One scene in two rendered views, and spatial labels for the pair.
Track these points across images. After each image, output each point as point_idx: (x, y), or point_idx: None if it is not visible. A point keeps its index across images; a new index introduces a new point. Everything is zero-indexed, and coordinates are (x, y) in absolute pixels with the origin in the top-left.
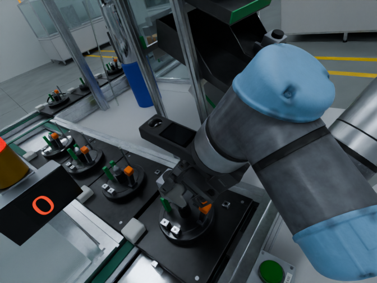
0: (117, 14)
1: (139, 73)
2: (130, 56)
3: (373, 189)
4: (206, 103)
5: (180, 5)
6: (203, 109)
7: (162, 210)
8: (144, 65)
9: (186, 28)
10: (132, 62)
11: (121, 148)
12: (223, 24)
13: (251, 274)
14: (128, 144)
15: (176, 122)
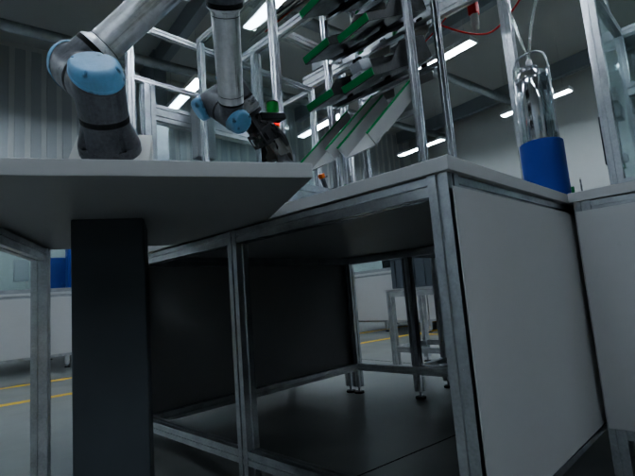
0: (518, 85)
1: (524, 158)
2: (523, 135)
3: (203, 93)
4: (332, 123)
5: (324, 61)
6: (329, 127)
7: None
8: (359, 107)
9: (325, 73)
10: (523, 143)
11: (350, 175)
12: None
13: None
14: None
15: (275, 112)
